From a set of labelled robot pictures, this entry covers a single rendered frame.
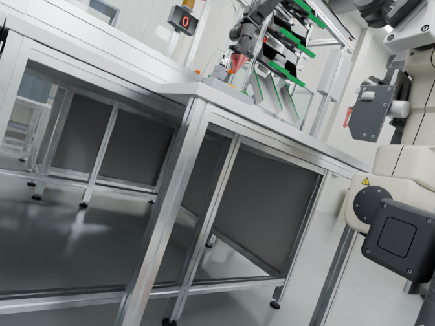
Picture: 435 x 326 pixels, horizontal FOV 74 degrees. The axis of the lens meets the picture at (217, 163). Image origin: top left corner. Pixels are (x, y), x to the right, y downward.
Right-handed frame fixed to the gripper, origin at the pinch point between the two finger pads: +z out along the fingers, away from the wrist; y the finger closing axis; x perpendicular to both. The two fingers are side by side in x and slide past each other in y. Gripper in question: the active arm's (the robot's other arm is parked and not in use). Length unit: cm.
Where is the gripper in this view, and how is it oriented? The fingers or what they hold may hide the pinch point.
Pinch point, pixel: (234, 71)
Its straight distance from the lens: 127.5
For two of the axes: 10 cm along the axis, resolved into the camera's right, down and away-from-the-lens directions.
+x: 6.1, 2.4, -7.5
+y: -7.2, -2.1, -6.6
